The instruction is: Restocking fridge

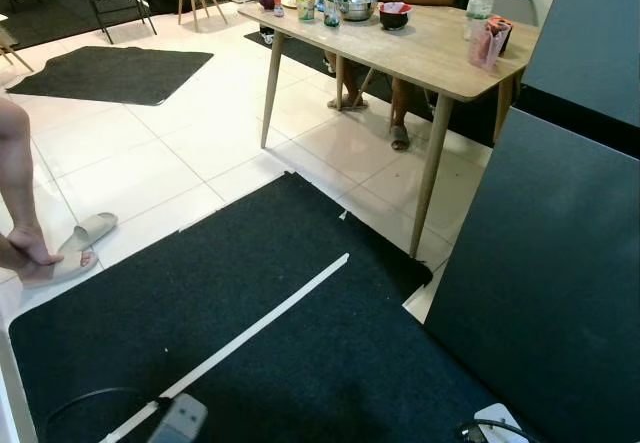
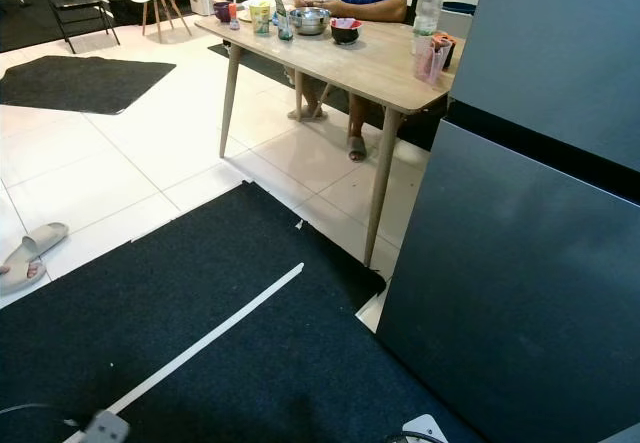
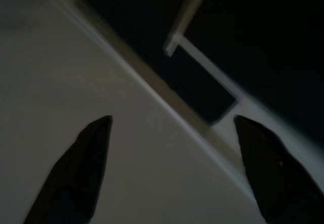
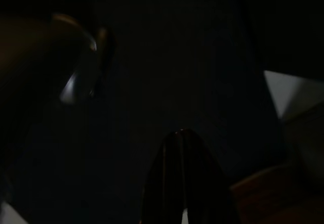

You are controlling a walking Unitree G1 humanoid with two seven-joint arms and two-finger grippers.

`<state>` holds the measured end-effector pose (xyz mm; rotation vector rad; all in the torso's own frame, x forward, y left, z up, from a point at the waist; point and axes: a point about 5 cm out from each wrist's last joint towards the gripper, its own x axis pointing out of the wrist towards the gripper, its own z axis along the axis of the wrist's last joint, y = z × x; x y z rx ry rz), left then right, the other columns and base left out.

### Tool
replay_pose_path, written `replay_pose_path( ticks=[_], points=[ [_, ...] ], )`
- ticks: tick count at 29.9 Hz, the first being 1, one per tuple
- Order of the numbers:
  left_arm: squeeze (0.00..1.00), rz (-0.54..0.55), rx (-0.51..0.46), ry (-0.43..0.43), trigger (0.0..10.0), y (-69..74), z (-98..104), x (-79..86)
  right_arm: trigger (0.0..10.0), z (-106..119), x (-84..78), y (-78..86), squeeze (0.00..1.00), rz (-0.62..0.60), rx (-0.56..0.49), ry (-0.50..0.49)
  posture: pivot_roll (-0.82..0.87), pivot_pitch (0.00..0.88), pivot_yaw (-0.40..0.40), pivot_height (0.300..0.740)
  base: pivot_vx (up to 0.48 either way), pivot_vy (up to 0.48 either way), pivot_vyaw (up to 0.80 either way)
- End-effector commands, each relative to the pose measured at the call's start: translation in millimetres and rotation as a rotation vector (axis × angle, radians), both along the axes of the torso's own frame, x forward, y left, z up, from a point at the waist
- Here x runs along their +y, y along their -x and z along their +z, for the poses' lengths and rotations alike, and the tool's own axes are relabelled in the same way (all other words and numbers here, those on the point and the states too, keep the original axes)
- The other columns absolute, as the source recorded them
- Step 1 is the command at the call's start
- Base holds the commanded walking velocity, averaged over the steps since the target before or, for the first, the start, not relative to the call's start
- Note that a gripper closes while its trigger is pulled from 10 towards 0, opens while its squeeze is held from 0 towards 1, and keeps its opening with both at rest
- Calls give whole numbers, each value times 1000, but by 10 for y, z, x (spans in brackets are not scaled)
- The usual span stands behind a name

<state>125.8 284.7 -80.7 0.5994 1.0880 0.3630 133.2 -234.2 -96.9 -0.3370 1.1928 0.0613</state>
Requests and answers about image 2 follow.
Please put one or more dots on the beige slide slipper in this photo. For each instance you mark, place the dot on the beige slide slipper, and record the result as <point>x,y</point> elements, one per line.
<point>45,241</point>

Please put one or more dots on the small black floor mat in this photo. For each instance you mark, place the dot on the small black floor mat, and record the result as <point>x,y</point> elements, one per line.
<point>80,85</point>

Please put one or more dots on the black folding chair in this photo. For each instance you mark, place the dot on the black folding chair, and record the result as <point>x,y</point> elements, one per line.
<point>82,3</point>

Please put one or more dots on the white tape strip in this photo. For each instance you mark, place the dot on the white tape strip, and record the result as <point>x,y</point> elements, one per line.
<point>210,335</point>

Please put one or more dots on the small purple bowl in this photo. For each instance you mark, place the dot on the small purple bowl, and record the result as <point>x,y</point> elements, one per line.
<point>222,12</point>

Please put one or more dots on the large black floor mat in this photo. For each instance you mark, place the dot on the large black floor mat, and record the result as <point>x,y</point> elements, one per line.
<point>260,373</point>

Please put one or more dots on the green yellow noodle cup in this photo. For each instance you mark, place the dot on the green yellow noodle cup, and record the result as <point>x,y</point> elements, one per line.
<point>260,18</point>

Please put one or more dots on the stainless steel bowl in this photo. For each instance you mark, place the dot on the stainless steel bowl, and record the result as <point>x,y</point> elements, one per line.
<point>309,22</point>

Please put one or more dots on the red and black bowl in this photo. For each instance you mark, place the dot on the red and black bowl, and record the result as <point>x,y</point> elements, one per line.
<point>346,32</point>

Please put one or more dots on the light wooden dining table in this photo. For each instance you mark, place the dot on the light wooden dining table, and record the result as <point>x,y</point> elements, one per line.
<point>370,68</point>

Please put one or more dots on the pink clear measuring cup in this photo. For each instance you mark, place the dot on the pink clear measuring cup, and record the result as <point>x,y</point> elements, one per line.
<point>432,63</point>

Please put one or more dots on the clear plastic water bottle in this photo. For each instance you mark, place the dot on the clear plastic water bottle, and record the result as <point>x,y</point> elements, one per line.
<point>428,8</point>

